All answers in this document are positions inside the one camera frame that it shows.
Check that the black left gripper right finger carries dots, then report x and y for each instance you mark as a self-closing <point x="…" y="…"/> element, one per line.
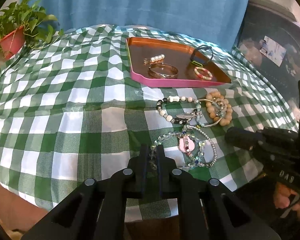
<point x="165" y="165"/>

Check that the blue curtain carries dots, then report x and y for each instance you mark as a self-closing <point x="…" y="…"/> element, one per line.
<point x="216" y="21"/>

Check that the pink copper metal tray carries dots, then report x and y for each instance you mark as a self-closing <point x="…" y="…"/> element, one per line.
<point x="177" y="55"/>

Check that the green white checkered tablecloth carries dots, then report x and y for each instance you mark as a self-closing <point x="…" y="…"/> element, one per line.
<point x="71" y="111"/>

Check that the dark plastic storage bin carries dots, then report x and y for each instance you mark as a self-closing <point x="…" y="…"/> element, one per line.
<point x="269" y="38"/>

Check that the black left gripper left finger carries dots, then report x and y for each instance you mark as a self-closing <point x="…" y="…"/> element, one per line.
<point x="137" y="181"/>

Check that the green potted plant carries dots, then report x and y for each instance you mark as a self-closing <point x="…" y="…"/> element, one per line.
<point x="25" y="23"/>

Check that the pink heart pendant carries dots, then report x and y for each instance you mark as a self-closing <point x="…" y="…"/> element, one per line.
<point x="186" y="145"/>

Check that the black green smart watch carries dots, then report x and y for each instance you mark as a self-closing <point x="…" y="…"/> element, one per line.
<point x="202" y="55"/>

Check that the pearl bar brooch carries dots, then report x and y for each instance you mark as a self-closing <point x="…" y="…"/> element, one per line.
<point x="154" y="59"/>

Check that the right hand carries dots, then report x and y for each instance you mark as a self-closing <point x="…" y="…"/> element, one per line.
<point x="283" y="195"/>

